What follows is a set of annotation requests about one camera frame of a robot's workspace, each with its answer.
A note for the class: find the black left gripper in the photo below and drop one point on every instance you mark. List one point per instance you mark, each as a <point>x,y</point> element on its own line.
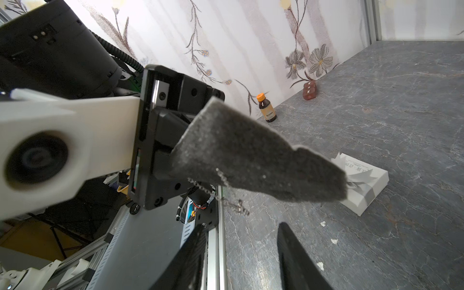
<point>169,103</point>

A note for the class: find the white jewelry box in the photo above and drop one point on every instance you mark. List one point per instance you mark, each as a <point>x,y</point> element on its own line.
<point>365,182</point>

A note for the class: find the brown bottle orange cap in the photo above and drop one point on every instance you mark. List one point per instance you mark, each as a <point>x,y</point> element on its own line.
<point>266,108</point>

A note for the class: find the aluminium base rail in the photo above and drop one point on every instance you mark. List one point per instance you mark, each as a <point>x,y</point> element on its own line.
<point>152,251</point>

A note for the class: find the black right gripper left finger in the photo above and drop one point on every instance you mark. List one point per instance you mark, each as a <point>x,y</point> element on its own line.
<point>185,271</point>

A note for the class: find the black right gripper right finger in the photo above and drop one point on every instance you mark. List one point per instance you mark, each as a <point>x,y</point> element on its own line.
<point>297,270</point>

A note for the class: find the small brown red box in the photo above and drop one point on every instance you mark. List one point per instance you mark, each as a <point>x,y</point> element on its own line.
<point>309,90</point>

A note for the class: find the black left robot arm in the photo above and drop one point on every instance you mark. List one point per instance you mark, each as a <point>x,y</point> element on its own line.
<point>50,50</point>

